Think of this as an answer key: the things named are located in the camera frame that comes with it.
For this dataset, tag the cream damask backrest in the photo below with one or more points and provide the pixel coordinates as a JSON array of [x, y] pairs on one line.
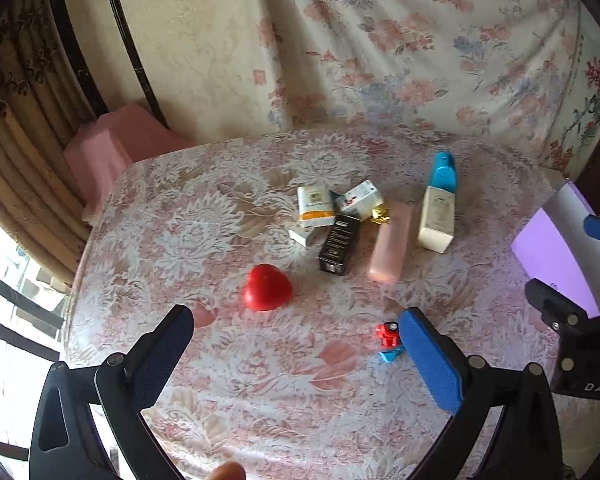
[[190, 50]]

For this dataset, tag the pink lace tablecloth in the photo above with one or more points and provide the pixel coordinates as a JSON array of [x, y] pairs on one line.
[[280, 400]]

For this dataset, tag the floral bed sheet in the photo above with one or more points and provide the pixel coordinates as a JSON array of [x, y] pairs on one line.
[[420, 45]]

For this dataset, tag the blue plastic case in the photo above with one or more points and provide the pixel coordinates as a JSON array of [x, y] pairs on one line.
[[443, 172]]

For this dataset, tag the blue toy piece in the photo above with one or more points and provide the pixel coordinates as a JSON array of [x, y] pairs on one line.
[[391, 355]]

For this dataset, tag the red heart-shaped box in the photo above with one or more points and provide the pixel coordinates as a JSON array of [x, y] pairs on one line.
[[266, 290]]

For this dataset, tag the pink long box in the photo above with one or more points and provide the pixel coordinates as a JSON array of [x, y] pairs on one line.
[[391, 245]]

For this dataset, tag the gold foil candy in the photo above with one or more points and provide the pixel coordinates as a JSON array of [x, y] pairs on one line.
[[381, 214]]

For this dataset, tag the small white blue box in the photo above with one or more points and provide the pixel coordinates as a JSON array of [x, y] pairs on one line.
[[301, 236]]

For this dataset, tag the person's left hand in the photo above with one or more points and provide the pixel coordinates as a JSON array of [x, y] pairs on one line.
[[228, 471]]

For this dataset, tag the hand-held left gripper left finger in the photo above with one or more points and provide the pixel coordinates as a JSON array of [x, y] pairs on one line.
[[164, 356]]

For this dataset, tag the cream tall box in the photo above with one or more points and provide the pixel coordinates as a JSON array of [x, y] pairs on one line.
[[436, 220]]

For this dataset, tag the black backrest trim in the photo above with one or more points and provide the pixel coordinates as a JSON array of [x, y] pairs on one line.
[[130, 45]]

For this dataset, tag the black box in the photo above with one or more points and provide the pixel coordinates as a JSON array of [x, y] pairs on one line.
[[339, 245]]

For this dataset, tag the purple box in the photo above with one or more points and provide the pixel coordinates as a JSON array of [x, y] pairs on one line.
[[555, 242]]

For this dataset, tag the white orange tissue pack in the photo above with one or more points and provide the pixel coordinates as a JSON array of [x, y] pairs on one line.
[[314, 204]]

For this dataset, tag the beige patterned curtain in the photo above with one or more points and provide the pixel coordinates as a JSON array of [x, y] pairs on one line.
[[25, 110]]

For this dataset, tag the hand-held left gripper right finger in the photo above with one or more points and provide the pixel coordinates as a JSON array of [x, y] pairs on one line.
[[432, 360]]

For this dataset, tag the white medicine box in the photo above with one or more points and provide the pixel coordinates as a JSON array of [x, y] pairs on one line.
[[360, 199]]

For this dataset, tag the red toy piece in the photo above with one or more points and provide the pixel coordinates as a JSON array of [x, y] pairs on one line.
[[386, 335]]

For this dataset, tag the pink stool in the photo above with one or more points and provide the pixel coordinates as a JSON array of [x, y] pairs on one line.
[[110, 150]]

